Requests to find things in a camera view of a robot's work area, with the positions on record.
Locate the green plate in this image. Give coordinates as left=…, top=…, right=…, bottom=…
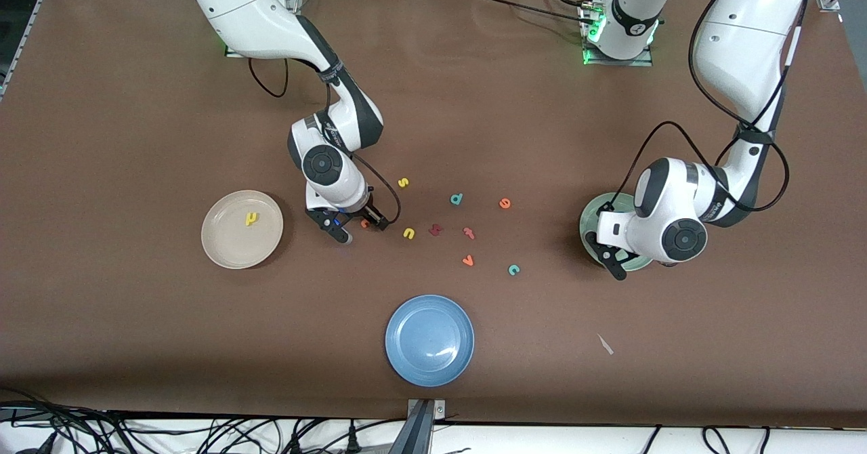
left=579, top=192, right=656, bottom=272

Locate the beige brown plate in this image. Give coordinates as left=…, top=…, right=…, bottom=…
left=201, top=190, right=284, bottom=270

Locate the blue plate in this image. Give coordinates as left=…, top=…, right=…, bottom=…
left=385, top=295, right=475, bottom=388

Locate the brown table cover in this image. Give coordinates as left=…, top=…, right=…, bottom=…
left=0, top=0, right=867, bottom=429

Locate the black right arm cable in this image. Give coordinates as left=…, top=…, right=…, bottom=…
left=249, top=58, right=402, bottom=231

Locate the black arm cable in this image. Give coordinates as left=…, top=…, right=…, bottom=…
left=606, top=0, right=791, bottom=214
left=249, top=58, right=402, bottom=231

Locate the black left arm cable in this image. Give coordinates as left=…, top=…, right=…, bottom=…
left=606, top=0, right=791, bottom=214

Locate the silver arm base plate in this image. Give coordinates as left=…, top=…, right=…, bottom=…
left=583, top=0, right=654, bottom=67
left=226, top=0, right=302, bottom=58

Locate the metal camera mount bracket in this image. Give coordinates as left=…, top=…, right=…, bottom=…
left=386, top=398, right=448, bottom=454

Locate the long black base cable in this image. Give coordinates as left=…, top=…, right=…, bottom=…
left=472, top=0, right=597, bottom=28

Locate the aluminium frame rail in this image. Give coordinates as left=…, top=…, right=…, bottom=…
left=0, top=0, right=48, bottom=99

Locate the thick black floor cable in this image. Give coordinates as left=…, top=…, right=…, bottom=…
left=0, top=388, right=146, bottom=454

